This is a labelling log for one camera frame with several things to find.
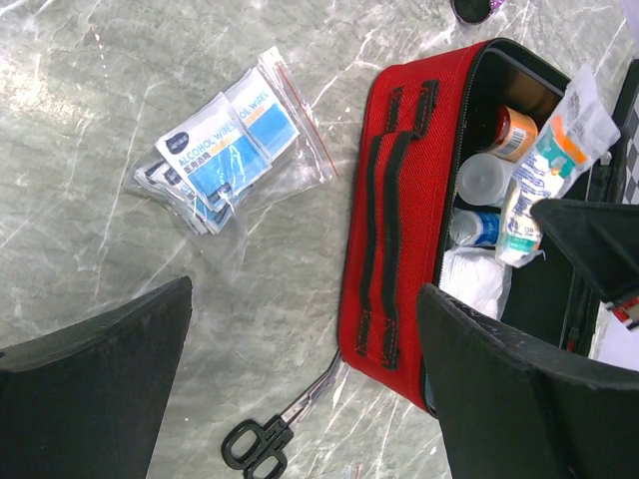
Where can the blue white bandage roll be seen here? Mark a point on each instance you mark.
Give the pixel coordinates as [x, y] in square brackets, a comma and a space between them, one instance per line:
[468, 228]

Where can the white gauze pad packet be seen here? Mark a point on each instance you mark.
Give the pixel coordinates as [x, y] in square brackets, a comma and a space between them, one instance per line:
[476, 277]

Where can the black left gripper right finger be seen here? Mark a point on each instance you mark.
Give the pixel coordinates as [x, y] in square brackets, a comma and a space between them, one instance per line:
[513, 406]

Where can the red medicine kit case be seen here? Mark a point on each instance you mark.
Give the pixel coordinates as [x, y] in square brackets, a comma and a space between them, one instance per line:
[414, 137]

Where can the black white chessboard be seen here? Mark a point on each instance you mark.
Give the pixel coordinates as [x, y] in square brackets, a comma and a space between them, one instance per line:
[624, 180]

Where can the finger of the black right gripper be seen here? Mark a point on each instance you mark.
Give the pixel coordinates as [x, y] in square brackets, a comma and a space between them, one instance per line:
[599, 239]

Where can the purple glitter toy microphone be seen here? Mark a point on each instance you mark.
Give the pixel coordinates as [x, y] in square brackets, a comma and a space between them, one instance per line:
[474, 12]

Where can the bag of alcohol wipes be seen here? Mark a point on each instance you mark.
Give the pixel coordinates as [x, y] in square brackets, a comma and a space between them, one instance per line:
[250, 146]

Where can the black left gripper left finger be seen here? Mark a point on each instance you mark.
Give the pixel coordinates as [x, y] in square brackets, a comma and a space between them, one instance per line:
[88, 400]

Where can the plaster box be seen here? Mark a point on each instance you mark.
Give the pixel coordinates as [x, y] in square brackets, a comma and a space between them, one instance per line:
[578, 133]

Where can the black handled scissors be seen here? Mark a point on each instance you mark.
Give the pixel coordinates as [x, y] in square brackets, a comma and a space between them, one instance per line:
[258, 449]

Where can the brown bottle orange cap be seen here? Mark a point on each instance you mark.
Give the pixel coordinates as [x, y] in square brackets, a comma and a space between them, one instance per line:
[514, 134]

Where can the white plastic medicine bottle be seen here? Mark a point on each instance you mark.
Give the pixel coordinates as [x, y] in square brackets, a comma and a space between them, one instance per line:
[483, 180]

